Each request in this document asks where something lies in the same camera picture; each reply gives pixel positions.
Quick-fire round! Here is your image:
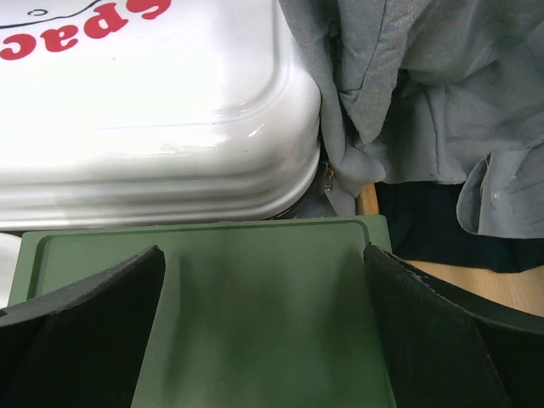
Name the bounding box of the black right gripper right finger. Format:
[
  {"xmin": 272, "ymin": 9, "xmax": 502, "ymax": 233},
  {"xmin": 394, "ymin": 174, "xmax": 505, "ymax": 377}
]
[{"xmin": 364, "ymin": 245, "xmax": 543, "ymax": 407}]

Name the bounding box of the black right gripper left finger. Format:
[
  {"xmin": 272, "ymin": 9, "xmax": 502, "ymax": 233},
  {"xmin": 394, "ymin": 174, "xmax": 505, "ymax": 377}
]
[{"xmin": 1, "ymin": 246, "xmax": 165, "ymax": 407}]

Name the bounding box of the white black space suitcase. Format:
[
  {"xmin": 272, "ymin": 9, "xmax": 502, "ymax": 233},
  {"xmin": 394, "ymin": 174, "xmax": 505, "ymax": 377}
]
[{"xmin": 1, "ymin": 1, "xmax": 320, "ymax": 231}]

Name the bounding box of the dark navy folded cloth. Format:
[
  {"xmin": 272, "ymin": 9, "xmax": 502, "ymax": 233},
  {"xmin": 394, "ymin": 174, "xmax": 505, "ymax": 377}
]
[{"xmin": 376, "ymin": 182, "xmax": 543, "ymax": 273}]

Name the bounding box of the green drawer box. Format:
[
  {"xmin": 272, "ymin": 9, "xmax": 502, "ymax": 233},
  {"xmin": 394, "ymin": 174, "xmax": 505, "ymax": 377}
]
[{"xmin": 9, "ymin": 216, "xmax": 395, "ymax": 407}]

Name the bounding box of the grey shirt on hanger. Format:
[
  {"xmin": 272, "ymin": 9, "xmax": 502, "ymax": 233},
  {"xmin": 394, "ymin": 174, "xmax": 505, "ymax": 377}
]
[{"xmin": 280, "ymin": 1, "xmax": 543, "ymax": 239}]

